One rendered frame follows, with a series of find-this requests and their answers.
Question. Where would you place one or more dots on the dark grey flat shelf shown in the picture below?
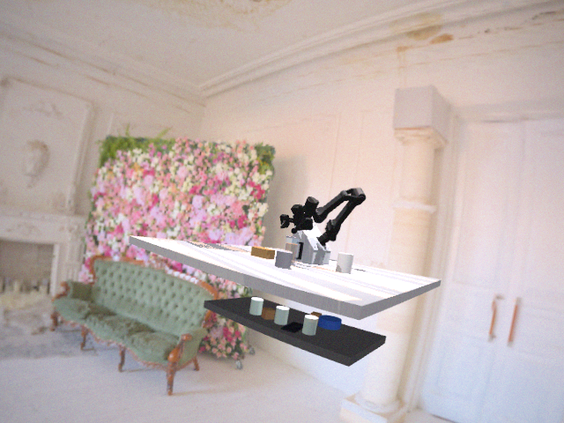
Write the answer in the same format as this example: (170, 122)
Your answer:
(344, 346)

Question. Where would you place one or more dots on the orange rectangular block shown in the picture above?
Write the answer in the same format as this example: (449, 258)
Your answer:
(263, 253)

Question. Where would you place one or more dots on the blue short cylinder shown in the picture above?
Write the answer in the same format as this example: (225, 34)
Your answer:
(329, 322)

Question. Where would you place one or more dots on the glass french press with black knob plunger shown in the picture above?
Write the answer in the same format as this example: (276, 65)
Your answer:
(292, 244)

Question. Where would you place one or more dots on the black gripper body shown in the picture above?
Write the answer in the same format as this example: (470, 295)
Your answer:
(297, 219)

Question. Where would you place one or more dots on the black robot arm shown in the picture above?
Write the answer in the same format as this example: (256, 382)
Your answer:
(320, 214)

